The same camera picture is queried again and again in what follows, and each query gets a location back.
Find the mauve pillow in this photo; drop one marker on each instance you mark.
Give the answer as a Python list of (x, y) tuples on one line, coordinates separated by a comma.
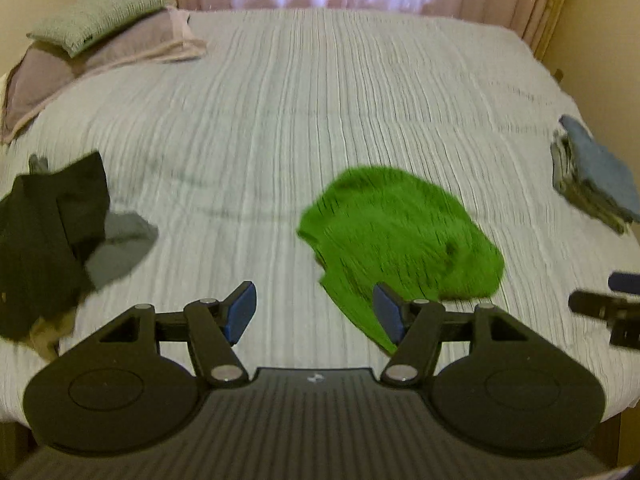
[(46, 71)]

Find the grey checked cushion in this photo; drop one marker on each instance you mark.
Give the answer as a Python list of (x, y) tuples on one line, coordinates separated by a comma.
[(83, 23)]

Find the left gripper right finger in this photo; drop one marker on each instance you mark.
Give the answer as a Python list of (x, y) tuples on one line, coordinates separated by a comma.
[(414, 327)]

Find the grey garment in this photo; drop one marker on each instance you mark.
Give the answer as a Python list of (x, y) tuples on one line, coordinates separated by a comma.
[(128, 239)]

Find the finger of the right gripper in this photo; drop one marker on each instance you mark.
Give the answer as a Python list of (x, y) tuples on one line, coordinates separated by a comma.
[(629, 283), (601, 307)]

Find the brown garment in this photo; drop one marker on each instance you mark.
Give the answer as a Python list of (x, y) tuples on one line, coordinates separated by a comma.
[(45, 335)]

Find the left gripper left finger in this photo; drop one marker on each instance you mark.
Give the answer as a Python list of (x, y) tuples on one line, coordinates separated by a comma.
[(214, 327)]

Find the striped white bed cover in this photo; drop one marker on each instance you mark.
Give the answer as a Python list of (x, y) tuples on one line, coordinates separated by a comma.
[(223, 154)]

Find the green knitted vest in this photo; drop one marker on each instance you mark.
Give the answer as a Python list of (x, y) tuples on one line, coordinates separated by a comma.
[(376, 224)]

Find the black garment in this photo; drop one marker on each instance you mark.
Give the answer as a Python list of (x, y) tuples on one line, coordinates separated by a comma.
[(51, 224)]

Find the folded blue jeans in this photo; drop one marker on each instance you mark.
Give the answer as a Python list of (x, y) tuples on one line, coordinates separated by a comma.
[(600, 170)]

